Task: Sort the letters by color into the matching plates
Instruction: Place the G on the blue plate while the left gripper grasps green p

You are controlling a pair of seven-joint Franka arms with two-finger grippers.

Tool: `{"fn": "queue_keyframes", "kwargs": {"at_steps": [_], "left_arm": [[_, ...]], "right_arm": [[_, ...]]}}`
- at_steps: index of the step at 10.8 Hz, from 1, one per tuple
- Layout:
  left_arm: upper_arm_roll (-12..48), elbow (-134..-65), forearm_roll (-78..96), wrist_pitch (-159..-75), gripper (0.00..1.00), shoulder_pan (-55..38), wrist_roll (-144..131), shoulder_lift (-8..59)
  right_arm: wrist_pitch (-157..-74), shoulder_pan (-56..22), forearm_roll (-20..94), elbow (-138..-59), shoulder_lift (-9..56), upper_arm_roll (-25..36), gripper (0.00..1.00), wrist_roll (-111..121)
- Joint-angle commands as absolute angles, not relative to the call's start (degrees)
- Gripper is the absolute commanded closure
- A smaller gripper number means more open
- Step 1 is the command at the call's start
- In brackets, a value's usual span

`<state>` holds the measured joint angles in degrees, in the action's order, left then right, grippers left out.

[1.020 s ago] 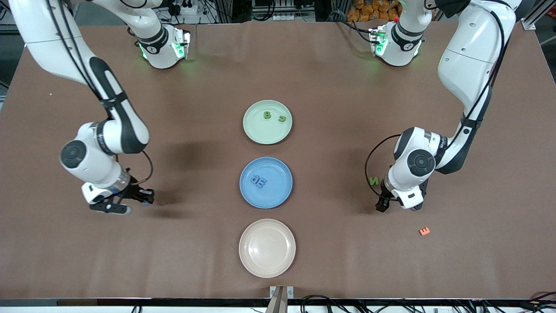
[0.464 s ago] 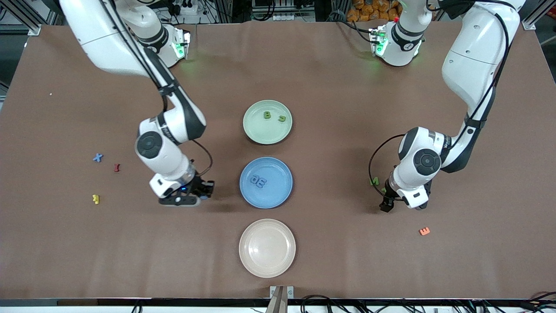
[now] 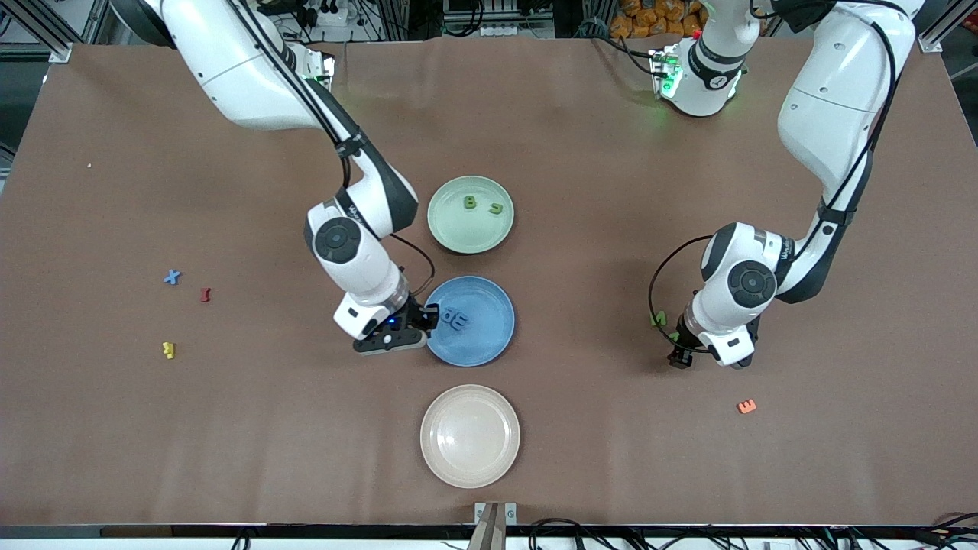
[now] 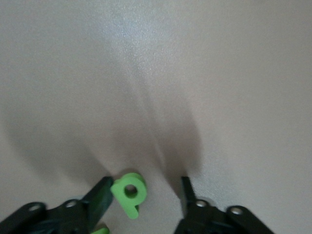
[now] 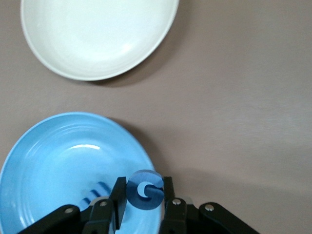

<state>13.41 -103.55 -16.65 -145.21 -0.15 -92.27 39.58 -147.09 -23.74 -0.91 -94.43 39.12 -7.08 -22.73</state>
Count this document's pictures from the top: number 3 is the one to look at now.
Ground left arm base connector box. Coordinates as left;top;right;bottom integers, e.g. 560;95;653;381
649;47;682;99

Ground blue plate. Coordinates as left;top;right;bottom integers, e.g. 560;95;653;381
423;275;517;368

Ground green plate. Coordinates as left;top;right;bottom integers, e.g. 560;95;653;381
426;175;516;255

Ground beige plate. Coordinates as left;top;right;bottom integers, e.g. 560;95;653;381
419;383;521;490

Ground brown table cover mat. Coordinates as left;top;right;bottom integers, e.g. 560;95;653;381
0;38;978;528

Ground white power strip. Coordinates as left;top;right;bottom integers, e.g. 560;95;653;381
457;21;552;39

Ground power strip with black plugs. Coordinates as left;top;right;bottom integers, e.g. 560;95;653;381
264;0;356;28

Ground orange snack packets pile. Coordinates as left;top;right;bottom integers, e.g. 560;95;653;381
609;0;708;39

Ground black cable loop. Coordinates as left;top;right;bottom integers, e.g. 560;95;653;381
527;518;612;550

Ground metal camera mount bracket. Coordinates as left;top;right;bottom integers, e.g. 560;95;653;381
474;500;518;550

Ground red and black cables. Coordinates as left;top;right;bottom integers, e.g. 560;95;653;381
928;512;978;545

